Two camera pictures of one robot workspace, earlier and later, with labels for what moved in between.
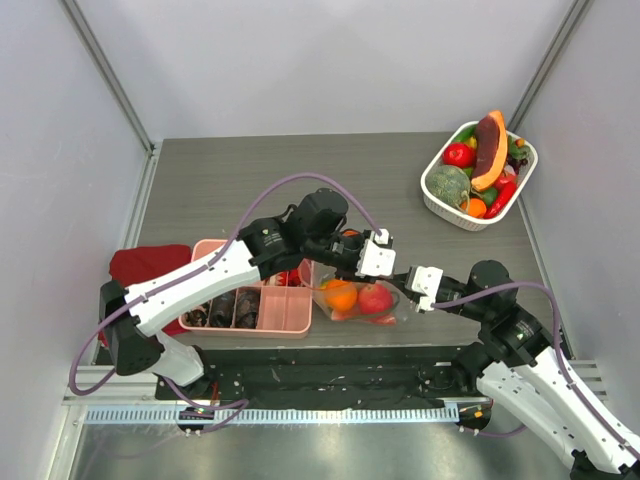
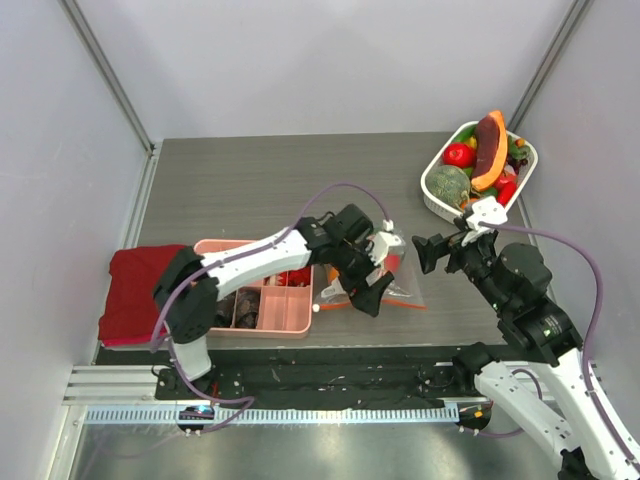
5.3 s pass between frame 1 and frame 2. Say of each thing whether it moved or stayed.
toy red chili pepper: stayed
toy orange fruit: moved
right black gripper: moved
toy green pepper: stayed
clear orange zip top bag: moved
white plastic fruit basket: stayed
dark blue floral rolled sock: stayed
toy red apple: stayed
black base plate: stayed
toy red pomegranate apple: moved
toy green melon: stayed
